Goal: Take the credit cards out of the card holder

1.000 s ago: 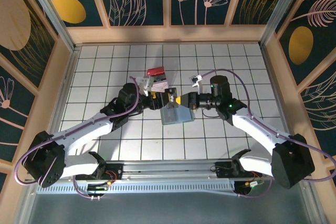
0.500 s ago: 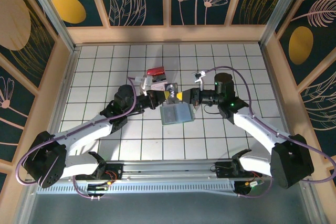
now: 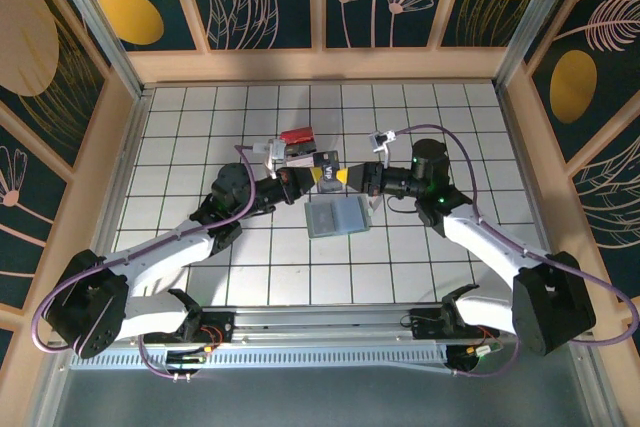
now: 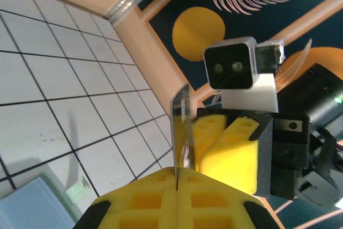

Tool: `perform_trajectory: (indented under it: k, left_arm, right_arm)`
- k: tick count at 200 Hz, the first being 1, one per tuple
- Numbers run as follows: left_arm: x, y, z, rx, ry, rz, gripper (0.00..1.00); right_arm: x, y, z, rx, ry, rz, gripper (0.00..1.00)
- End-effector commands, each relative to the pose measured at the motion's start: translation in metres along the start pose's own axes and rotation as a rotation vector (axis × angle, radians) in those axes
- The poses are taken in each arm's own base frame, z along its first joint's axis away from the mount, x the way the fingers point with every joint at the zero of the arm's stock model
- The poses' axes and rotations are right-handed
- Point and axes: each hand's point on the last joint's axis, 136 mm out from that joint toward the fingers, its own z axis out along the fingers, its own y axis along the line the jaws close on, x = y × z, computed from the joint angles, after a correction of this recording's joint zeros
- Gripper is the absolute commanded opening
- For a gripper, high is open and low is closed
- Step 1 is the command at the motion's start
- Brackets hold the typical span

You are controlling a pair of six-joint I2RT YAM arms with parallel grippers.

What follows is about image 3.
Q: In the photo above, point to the white card red drawing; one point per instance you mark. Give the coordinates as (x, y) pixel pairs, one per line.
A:
(302, 161)

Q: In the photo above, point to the black VIP card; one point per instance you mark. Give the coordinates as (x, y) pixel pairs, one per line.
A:
(330, 172)

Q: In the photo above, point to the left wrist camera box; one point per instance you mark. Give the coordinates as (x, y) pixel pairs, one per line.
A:
(272, 149)

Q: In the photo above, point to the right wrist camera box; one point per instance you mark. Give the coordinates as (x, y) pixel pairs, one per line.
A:
(377, 141)

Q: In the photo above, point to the green card holder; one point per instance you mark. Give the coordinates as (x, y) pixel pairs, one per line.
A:
(325, 219)

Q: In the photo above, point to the aluminium table side rail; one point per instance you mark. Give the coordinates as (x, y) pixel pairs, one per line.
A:
(518, 147)
(131, 147)

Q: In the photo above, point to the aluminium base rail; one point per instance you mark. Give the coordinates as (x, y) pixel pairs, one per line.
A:
(320, 322)

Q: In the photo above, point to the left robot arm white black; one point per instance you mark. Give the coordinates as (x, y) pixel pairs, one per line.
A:
(165, 252)

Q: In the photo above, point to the plain red card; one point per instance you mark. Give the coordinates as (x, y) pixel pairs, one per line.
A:
(297, 135)

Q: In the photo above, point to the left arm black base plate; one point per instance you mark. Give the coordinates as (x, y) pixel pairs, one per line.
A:
(225, 329)

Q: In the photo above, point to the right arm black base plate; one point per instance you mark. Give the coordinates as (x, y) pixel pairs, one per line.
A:
(422, 327)

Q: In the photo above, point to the aluminium corner post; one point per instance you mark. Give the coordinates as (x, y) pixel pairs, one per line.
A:
(97, 22)
(537, 22)

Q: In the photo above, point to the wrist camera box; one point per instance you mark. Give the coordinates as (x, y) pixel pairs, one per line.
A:
(272, 149)
(377, 141)

